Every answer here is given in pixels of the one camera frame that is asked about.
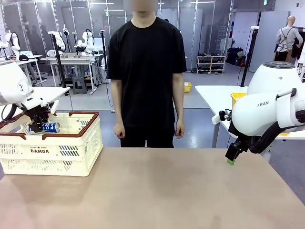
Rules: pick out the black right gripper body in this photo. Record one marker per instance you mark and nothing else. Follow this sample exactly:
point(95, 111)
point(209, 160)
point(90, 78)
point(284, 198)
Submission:
point(241, 143)

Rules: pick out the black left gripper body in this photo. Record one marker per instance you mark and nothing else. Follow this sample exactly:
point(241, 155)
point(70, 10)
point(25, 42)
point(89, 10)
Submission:
point(38, 115)

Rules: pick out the blue Pocari Sweat can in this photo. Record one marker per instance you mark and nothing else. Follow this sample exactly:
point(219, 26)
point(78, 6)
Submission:
point(51, 127)

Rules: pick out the person's right forearm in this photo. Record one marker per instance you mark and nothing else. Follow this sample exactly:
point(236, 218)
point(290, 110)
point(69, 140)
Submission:
point(118, 109)

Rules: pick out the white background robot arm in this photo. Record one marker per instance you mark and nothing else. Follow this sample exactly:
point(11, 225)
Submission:
point(14, 43)
point(58, 39)
point(87, 40)

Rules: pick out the person's left forearm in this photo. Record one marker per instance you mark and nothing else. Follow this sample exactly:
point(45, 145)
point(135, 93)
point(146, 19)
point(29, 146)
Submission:
point(178, 107)

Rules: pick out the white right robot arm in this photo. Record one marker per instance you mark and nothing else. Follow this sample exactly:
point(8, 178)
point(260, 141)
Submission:
point(257, 112)

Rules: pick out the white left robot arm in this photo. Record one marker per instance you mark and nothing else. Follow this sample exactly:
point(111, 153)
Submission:
point(12, 83)

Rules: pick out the cream shopping basket brown rim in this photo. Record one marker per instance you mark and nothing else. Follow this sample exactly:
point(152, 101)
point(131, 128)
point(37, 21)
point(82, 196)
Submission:
point(47, 152)

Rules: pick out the person's left hand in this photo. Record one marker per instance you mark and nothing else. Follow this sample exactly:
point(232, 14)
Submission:
point(179, 130)

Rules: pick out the person's right hand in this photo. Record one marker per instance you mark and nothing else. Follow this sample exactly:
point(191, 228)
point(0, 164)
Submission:
point(119, 131)

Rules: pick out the white side table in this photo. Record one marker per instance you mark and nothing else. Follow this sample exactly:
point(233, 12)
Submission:
point(214, 100)
point(54, 91)

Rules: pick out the grey plastic stool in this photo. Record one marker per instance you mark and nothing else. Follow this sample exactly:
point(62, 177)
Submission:
point(79, 84)

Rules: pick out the white lab desk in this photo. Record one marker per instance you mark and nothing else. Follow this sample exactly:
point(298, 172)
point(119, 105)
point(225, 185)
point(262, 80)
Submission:
point(71, 58)
point(21, 63)

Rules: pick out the small yellow crate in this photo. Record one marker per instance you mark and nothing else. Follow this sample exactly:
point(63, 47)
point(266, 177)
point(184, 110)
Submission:
point(187, 87)

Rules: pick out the black stand with white top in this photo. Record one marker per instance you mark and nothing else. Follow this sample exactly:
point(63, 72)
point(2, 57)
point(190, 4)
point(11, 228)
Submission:
point(247, 59)

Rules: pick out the white shoe rack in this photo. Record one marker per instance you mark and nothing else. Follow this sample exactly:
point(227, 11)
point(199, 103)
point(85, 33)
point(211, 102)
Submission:
point(210, 64)

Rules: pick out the black bags pile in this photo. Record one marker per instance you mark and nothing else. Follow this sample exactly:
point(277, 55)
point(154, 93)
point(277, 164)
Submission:
point(234, 56)

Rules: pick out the mannequin with grey apron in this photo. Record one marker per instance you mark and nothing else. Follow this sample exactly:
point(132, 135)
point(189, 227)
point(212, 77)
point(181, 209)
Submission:
point(287, 40)

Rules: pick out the person in black t-shirt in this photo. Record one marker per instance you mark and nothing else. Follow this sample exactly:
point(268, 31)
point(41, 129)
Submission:
point(145, 71)

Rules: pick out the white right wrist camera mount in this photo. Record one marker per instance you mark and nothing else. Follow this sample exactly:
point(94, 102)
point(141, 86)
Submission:
point(218, 118)

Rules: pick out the black camera stand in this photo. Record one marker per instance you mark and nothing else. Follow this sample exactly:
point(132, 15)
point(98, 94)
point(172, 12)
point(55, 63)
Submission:
point(59, 66)

